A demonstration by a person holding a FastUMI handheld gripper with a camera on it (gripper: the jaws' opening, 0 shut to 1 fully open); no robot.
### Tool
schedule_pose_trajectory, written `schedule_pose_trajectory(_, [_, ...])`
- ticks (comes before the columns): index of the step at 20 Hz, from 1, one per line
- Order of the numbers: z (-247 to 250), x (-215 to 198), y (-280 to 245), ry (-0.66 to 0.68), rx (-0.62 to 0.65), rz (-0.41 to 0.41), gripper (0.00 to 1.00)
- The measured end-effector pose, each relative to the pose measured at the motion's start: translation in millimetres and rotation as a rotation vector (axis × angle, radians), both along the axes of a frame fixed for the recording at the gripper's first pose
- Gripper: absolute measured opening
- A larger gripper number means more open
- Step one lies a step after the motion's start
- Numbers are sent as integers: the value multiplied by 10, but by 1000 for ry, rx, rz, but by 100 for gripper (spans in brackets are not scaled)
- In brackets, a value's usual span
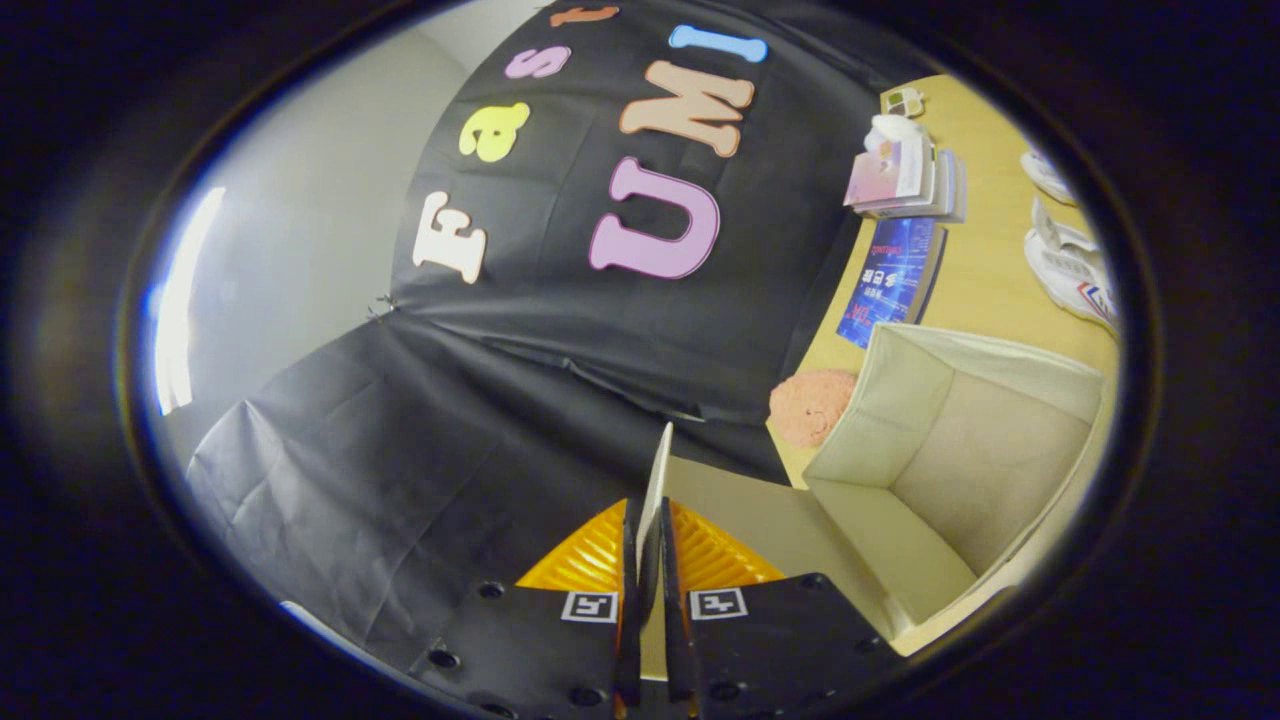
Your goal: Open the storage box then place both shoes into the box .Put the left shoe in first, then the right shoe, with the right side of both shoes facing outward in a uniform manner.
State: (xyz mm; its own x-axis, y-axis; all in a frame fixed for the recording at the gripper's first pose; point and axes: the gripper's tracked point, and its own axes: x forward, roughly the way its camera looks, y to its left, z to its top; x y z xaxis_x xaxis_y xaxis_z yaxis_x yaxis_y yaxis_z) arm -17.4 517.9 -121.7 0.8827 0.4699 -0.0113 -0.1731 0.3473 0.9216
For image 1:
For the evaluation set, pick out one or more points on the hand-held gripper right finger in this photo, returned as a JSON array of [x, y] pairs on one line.
[[780, 640]]

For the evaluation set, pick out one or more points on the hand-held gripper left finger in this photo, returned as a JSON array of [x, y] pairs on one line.
[[520, 650]]

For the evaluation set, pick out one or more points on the beige fabric storage box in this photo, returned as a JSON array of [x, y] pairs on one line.
[[950, 470]]

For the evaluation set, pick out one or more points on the white canvas shoe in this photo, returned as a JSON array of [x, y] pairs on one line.
[[1045, 175], [1070, 270]]

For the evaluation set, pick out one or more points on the black backdrop cloth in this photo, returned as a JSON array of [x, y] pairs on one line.
[[450, 480]]

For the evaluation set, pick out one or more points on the orange plush toy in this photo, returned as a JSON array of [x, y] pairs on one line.
[[805, 405]]

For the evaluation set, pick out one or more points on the blue cover book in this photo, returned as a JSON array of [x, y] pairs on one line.
[[890, 275]]

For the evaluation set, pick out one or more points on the white-edged book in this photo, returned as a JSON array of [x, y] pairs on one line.
[[938, 185]]

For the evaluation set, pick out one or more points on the pale blue-edged book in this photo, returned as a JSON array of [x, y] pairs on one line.
[[959, 190]]

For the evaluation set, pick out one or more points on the white plush toy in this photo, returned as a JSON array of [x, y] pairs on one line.
[[895, 130]]

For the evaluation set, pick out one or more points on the small compartment tray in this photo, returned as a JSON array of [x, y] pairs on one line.
[[905, 100]]

